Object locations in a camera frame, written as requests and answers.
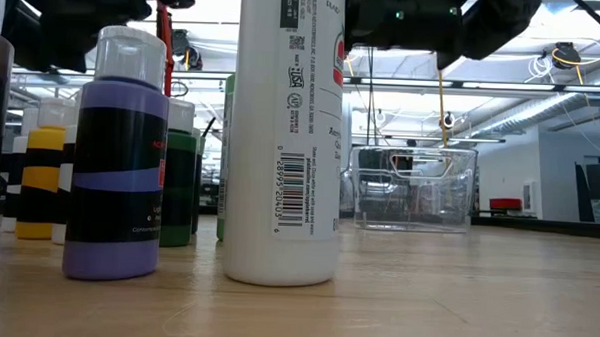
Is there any red desk lamp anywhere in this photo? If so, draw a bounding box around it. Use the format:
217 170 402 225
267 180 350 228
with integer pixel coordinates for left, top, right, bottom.
151 0 179 99

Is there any small dark green paint bottle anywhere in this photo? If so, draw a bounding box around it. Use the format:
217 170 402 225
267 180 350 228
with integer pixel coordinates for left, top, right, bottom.
157 97 199 250

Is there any small black paint bottle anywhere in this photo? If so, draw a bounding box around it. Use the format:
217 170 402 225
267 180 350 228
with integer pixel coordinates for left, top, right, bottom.
190 129 205 235

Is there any silver ventilation duct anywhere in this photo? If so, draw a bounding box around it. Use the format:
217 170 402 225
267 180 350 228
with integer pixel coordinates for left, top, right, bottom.
460 88 597 146

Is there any clear plastic bin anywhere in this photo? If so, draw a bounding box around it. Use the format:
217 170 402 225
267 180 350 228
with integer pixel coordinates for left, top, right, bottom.
338 143 480 235

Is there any long yellow cable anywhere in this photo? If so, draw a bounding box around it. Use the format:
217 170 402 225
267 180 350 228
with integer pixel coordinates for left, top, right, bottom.
433 67 458 151

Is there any long ceiling light bar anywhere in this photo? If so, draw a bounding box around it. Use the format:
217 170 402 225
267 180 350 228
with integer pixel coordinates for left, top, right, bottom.
10 63 600 96

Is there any small purple paint bottle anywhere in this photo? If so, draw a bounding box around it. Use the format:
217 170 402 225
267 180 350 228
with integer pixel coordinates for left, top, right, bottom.
60 23 174 284

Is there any black ceiling cable reel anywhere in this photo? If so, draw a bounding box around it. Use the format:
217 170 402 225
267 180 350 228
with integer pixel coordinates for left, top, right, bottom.
551 40 585 67
169 28 206 72

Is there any small white paint bottle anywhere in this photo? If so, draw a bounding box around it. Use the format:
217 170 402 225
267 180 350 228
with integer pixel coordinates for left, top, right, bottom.
50 89 84 246
1 106 39 234

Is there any small yellow paint bottle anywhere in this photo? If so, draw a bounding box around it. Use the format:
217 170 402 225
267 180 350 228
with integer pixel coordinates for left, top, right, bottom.
14 96 77 243

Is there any red padded stool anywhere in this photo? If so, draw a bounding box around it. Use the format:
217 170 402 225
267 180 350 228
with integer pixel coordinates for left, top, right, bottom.
488 196 524 213

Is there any large white paint bottle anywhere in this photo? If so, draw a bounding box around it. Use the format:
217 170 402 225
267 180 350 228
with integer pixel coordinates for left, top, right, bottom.
221 0 349 290

